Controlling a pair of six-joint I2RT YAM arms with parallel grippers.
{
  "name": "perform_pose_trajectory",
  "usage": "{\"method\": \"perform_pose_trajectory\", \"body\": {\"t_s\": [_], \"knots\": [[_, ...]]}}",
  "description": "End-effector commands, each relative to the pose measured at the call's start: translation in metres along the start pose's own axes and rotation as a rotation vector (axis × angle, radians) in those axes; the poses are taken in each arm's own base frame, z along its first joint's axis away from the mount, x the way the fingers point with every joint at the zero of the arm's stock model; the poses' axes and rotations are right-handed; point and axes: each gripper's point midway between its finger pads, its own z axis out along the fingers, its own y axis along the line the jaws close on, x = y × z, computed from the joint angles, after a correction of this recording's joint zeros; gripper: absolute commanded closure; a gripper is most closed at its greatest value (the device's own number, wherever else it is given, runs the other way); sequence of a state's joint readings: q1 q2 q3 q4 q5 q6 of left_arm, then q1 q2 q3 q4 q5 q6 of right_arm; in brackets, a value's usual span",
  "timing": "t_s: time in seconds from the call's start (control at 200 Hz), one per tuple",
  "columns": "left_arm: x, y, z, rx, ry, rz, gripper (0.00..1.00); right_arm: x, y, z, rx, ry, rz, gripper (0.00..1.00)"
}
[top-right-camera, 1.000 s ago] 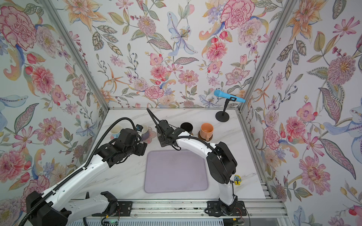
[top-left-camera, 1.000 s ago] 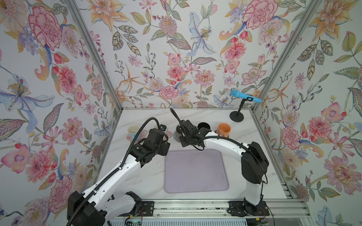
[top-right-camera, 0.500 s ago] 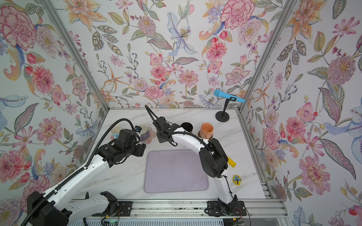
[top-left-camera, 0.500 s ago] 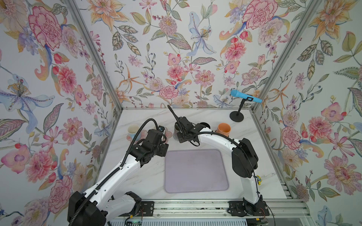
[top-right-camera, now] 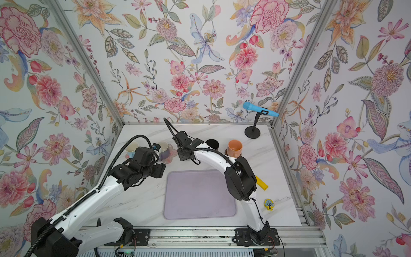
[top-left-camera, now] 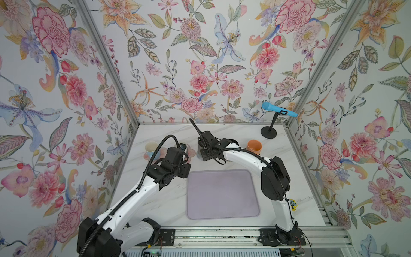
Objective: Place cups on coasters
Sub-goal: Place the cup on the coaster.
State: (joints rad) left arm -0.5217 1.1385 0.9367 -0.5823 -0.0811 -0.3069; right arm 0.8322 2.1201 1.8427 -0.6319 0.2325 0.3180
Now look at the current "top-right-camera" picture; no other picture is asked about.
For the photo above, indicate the orange mug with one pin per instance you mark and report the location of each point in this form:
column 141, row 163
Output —
column 234, row 148

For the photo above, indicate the yellow round sticker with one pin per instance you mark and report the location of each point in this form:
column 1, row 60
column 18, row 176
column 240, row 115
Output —
column 269, row 204

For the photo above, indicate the grey mug cream interior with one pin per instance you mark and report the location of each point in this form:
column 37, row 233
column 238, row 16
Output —
column 164, row 152

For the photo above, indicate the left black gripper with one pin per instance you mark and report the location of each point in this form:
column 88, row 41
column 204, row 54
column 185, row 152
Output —
column 161, row 168

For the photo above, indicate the pink flower coaster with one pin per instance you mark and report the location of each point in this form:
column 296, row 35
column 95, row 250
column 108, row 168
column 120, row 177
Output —
column 173, row 154

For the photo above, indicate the blue microphone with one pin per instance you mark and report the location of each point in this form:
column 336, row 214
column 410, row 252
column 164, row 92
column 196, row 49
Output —
column 251, row 107

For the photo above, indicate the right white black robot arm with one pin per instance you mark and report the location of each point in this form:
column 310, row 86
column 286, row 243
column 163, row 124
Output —
column 241, row 183

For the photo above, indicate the yellow pencil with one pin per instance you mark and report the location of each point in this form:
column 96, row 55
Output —
column 261, row 184

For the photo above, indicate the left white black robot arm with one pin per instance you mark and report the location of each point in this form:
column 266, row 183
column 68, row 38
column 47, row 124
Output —
column 62, row 235

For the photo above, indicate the lavender rectangular mat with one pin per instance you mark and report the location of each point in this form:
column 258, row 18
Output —
column 196, row 194

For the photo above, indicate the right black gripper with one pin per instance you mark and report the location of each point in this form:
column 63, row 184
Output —
column 181, row 153

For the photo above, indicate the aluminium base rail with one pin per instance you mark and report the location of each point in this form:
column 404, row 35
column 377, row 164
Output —
column 190, row 237

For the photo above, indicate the black mug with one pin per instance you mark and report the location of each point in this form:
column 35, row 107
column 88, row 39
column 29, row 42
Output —
column 212, row 143

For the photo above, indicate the black microphone stand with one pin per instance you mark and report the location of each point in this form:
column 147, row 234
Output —
column 253, row 132

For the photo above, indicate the light blue mug cream interior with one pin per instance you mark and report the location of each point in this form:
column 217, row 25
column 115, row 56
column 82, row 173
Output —
column 131, row 149

